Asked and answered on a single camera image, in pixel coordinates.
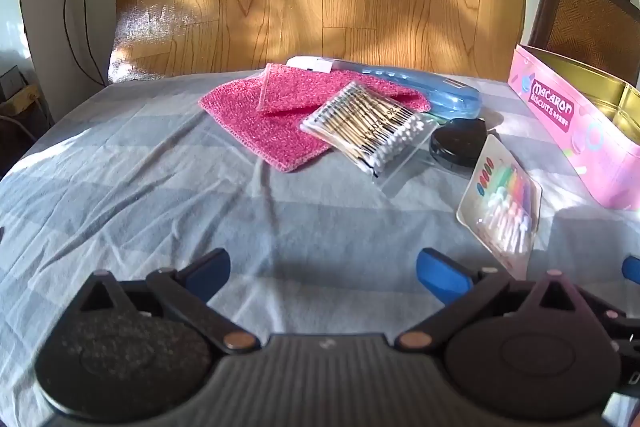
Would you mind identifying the white printed packet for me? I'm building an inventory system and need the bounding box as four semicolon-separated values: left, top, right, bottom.
286;55;333;74

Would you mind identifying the black round case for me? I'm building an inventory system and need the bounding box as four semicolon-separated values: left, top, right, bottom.
429;118;488;168

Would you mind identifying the blue plastic case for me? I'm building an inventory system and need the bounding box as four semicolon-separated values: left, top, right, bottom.
330;59;482;120

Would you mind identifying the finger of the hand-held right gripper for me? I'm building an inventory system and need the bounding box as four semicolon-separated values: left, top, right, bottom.
621;256;640;285
597;299;640;360

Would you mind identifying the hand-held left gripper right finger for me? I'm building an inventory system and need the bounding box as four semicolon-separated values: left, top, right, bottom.
395;248;621;351

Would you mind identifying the yellow wooden block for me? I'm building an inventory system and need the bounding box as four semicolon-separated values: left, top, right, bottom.
0;84;41;115

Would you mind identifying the clear bag of cotton swabs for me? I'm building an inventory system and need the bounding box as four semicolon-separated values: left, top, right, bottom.
299;80;441;195

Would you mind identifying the pink woven cloth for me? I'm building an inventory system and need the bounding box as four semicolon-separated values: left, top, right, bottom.
198;63;432;172

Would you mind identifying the dark wall adapter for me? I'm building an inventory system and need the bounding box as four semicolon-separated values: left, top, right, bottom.
0;66;26;100

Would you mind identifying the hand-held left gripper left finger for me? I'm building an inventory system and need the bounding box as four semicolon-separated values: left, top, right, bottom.
75;248;261;355

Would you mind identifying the pink biscuit tin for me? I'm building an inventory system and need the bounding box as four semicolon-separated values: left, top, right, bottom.
507;44;640;211

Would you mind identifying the pack of coloured markers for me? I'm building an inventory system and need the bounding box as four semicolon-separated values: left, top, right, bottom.
456;134;543;280

